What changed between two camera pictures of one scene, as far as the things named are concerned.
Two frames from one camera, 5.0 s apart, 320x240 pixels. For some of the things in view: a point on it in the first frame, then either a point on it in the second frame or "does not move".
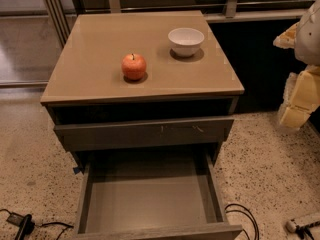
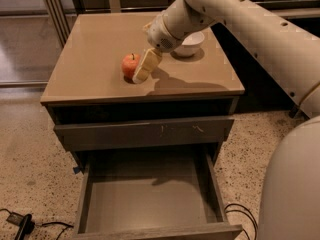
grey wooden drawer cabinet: [142, 87] does not move
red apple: [133, 66] does not move
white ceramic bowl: [185, 41] does not move
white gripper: [309, 39] → [159, 34]
